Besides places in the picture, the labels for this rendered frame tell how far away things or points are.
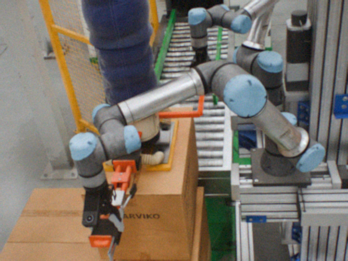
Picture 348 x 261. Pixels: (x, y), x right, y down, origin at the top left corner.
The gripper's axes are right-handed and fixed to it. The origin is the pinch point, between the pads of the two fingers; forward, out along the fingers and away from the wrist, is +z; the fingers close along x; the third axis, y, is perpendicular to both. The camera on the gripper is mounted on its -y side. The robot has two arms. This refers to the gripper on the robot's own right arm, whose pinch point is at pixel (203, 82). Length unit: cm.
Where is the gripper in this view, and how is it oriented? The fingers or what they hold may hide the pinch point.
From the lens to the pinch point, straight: 213.6
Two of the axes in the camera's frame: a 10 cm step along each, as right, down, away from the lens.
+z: 1.1, 8.1, 5.8
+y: -1.1, 5.9, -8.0
